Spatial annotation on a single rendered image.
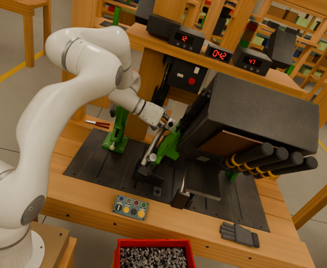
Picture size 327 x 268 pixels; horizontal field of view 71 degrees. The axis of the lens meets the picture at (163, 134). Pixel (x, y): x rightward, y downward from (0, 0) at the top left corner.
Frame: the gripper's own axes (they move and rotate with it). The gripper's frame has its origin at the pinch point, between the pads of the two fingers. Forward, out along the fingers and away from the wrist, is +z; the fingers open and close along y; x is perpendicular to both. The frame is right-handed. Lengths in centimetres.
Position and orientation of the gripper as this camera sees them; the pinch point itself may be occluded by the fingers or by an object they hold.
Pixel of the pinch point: (168, 124)
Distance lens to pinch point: 114.4
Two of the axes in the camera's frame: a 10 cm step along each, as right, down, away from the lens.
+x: -2.9, 0.5, 9.6
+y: 4.5, -8.7, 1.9
